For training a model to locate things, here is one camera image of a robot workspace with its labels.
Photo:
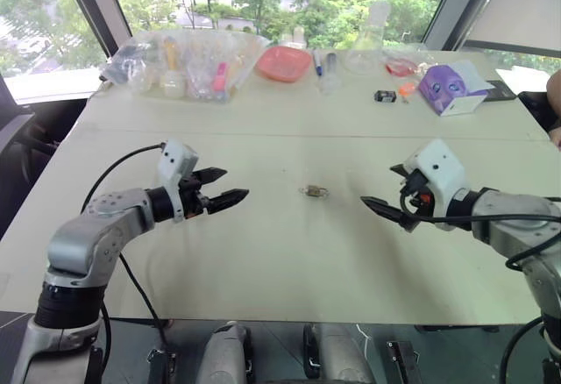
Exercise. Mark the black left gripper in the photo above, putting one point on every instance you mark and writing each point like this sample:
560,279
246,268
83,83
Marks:
193,197

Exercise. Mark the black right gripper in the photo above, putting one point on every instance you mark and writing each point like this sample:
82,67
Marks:
416,191

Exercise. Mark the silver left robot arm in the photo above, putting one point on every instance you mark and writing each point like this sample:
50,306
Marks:
87,235

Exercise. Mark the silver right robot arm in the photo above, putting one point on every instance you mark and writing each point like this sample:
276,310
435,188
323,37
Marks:
521,222

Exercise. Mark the small black box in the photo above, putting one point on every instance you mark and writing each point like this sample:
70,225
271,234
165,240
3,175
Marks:
385,96

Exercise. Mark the small orange item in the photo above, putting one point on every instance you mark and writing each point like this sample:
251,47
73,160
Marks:
406,88

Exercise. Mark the purple tissue box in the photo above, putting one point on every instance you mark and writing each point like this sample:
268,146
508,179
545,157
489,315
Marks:
451,88

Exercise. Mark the red item in clear bag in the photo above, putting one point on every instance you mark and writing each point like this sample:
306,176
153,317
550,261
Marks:
401,67

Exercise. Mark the clear plastic bag of items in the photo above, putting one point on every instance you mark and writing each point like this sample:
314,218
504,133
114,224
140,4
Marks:
197,64

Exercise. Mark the pink plastic bowl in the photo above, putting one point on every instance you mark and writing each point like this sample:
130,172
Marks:
282,63

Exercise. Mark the clear glass conical flask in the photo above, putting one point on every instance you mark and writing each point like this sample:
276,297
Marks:
366,51

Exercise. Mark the black flat tablet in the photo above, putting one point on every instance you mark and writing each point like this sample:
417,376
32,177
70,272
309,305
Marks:
502,91

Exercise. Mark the blue marker pen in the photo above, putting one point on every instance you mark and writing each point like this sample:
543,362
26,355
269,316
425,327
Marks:
317,63

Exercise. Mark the silver rounded robot leg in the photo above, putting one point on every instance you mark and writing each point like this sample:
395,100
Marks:
337,353
228,353

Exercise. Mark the small clear plastic bottles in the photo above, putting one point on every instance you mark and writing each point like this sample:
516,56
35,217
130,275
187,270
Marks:
294,37

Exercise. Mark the white paper sheet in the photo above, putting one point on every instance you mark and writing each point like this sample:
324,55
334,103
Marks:
523,79

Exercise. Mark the person at table edge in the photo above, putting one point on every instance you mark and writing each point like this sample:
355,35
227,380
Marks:
555,94

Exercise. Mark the dark grey office chair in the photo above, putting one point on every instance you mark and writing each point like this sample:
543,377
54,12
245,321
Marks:
22,138

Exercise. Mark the narrow white roller blind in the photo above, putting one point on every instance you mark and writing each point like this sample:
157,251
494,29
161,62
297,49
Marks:
517,2

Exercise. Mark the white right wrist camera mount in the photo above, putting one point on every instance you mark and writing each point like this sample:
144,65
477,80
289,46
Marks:
440,173

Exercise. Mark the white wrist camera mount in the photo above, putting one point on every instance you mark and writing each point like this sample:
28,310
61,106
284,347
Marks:
173,158
440,173

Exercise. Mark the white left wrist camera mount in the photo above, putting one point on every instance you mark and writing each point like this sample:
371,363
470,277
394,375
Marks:
173,158

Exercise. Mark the black metal bracket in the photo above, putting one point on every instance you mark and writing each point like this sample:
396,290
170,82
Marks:
161,366
405,364

